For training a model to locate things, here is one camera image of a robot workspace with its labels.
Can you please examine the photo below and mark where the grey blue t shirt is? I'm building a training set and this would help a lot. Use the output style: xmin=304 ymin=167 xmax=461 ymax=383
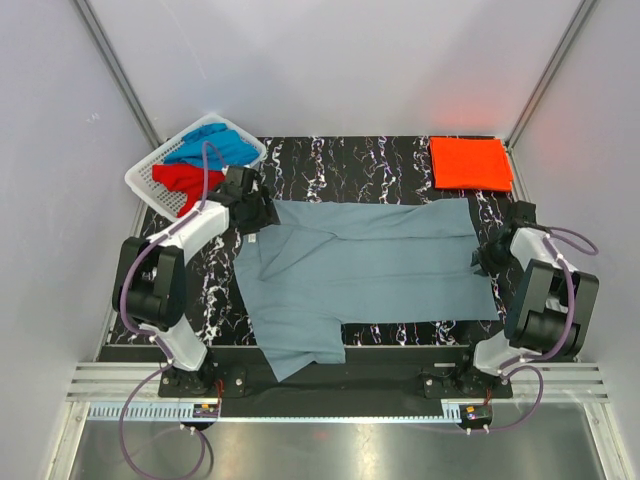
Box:
xmin=233 ymin=198 xmax=498 ymax=381

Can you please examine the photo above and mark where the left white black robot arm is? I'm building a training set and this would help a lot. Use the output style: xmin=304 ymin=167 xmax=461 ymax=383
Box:
xmin=112 ymin=166 xmax=279 ymax=396

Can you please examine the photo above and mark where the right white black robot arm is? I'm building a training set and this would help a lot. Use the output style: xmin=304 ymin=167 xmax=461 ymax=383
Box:
xmin=453 ymin=201 xmax=599 ymax=397

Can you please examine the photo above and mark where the red t shirt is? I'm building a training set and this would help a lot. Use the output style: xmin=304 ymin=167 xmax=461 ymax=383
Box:
xmin=151 ymin=163 xmax=204 ymax=218

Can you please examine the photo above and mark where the folded orange t shirt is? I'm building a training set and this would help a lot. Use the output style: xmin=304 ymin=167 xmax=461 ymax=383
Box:
xmin=429 ymin=137 xmax=513 ymax=192

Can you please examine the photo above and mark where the black marble pattern mat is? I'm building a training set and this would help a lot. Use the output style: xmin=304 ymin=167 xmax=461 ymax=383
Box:
xmin=187 ymin=136 xmax=514 ymax=347

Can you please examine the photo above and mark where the white plastic laundry basket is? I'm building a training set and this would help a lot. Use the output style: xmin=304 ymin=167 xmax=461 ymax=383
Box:
xmin=124 ymin=113 xmax=267 ymax=222

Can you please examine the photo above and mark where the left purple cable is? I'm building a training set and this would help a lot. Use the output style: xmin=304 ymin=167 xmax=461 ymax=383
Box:
xmin=118 ymin=140 xmax=226 ymax=476

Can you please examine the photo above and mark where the purple cable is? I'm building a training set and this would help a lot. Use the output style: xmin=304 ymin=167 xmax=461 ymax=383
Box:
xmin=499 ymin=227 xmax=600 ymax=431
xmin=118 ymin=140 xmax=226 ymax=476

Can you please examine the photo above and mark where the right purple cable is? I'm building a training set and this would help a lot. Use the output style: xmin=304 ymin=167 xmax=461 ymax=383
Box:
xmin=499 ymin=227 xmax=600 ymax=431

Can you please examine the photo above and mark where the aluminium frame rail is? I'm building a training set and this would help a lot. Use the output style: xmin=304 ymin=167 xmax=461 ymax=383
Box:
xmin=66 ymin=363 xmax=609 ymax=424

